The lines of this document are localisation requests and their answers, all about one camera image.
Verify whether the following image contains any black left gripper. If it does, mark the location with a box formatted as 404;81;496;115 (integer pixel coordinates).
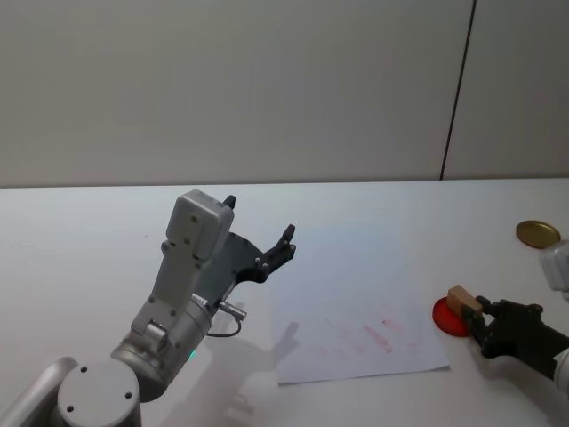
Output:
194;194;297;310

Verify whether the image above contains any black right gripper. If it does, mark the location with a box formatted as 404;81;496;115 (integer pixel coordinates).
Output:
461;294;569;383

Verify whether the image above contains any wooden block stamp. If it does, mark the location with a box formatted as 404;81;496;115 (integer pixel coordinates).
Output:
446;286;484;318

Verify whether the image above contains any round red ink pad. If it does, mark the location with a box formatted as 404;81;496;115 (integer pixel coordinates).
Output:
431;296;473;338

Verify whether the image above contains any round gold metal lid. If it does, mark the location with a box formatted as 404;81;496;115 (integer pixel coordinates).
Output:
515;219;562;250

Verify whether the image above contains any white paper sheet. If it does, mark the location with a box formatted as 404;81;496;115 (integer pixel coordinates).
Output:
265;262;451;385

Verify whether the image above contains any thin dark gripper cable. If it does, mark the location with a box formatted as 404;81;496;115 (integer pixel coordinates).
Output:
205;300;248;338

